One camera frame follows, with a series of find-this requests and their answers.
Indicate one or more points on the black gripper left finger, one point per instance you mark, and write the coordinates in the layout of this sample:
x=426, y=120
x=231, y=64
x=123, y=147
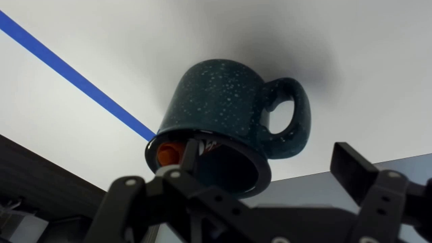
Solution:
x=180, y=193

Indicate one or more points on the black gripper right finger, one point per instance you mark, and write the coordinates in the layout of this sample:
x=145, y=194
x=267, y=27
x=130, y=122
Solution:
x=383, y=202

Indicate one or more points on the dark green speckled mug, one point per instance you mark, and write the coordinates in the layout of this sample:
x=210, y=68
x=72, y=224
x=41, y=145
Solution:
x=217, y=98

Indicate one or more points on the blue tape strip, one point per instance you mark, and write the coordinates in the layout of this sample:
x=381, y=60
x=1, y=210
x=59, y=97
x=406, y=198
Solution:
x=68, y=71

